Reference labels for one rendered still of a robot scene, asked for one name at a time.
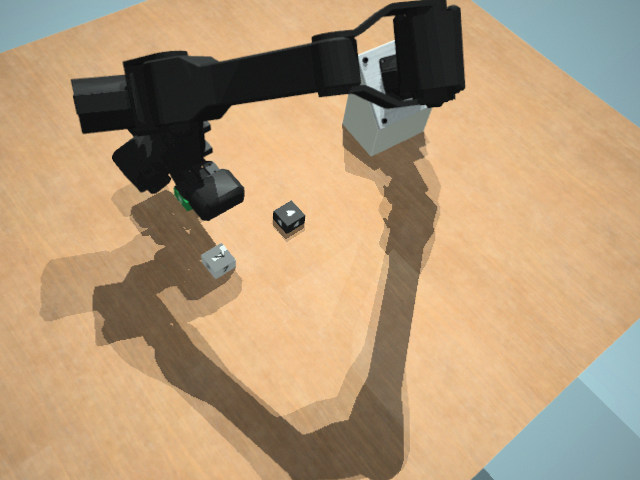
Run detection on green block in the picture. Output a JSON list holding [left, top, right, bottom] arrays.
[[173, 188, 193, 212]]

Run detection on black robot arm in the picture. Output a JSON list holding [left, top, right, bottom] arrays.
[[71, 0, 465, 194]]

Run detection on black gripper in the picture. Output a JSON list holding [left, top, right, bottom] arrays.
[[169, 121, 245, 221]]

